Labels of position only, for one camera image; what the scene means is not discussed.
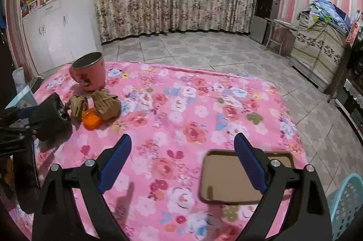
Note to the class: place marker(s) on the teal printed box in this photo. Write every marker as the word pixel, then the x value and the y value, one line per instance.
pixel 24 99

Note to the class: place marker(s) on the picture frame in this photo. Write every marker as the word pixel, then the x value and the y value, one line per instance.
pixel 32 6

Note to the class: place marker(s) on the hollow orange half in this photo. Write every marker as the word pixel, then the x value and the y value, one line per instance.
pixel 92 119

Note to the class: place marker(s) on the small folding stool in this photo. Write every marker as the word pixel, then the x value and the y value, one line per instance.
pixel 279 34

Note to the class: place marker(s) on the pink enamel mug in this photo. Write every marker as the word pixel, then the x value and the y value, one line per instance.
pixel 90 76

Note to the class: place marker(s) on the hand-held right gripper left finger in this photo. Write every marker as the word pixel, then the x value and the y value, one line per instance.
pixel 115 164

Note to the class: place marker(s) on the water dispenser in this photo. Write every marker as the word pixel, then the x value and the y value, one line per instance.
pixel 263 17

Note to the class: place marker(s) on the light blue plastic basket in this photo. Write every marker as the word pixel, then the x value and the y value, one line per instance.
pixel 346 207

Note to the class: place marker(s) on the chest with patterned cover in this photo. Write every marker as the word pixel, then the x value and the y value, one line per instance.
pixel 317 56

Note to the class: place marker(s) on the brown rectangular tray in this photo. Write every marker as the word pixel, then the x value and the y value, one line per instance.
pixel 221 175

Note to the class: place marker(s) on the pink hanging bag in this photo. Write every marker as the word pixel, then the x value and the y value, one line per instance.
pixel 353 31

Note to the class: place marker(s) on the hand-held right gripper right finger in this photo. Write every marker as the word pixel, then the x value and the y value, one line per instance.
pixel 251 164

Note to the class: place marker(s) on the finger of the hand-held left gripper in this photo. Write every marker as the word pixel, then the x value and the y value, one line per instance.
pixel 28 112
pixel 19 133

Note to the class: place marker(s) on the white cabinet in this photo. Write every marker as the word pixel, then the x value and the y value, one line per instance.
pixel 62 36

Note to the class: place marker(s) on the pink floral blanket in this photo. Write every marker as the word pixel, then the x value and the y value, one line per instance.
pixel 184 121

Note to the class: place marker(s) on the pile of folded bedding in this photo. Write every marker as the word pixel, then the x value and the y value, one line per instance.
pixel 331 14

